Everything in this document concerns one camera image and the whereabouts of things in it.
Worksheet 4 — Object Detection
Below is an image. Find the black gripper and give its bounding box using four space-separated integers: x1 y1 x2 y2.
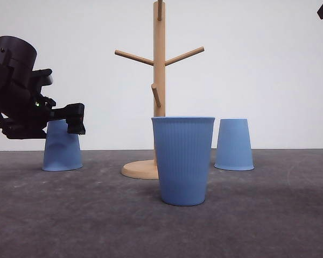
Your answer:
0 95 86 139

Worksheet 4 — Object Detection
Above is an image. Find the blue ribbed cup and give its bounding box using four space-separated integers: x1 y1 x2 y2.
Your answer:
214 118 254 171
41 119 83 171
152 117 215 206

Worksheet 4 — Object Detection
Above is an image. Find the blue ribbed cup front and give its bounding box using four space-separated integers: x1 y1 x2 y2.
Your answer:
152 117 215 206

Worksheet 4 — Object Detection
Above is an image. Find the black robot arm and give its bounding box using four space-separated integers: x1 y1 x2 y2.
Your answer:
0 35 85 139

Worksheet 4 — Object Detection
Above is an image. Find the wooden mug tree stand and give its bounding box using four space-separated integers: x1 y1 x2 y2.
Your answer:
115 0 204 180

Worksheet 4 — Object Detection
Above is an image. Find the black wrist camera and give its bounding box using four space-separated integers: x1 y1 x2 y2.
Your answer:
30 69 53 89

